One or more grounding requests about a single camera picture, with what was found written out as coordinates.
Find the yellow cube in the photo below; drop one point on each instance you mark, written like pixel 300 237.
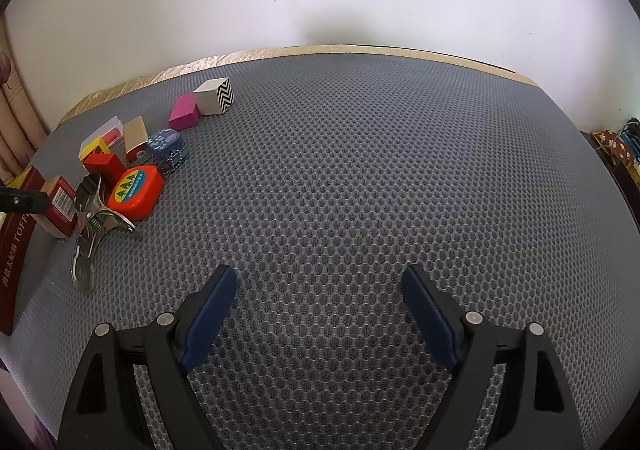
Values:
pixel 97 145

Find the blue patterned round tin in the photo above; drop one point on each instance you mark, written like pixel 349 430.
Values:
pixel 167 151

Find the pink block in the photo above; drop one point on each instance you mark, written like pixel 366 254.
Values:
pixel 184 113

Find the red block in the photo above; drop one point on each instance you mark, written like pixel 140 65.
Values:
pixel 106 165

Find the clear case with red card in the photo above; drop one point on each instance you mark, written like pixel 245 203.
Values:
pixel 110 132

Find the red toffee tin gold interior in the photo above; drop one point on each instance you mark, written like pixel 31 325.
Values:
pixel 16 232

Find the metal clip tool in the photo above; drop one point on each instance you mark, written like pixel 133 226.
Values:
pixel 96 221

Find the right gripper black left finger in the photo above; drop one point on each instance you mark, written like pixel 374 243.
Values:
pixel 103 409

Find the white black zigzag cube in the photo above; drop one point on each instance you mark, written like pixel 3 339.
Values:
pixel 214 97

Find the grey mesh mat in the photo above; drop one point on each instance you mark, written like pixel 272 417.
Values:
pixel 329 175

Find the orange tape measure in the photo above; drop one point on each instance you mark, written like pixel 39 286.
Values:
pixel 137 192

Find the red cardboard box with barcode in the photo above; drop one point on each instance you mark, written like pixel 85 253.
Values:
pixel 60 219

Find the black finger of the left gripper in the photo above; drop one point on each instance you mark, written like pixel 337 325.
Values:
pixel 19 201

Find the gold red small box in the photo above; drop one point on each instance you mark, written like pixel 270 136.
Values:
pixel 135 138

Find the cluttered side shelf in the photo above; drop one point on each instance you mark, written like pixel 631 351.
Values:
pixel 619 150

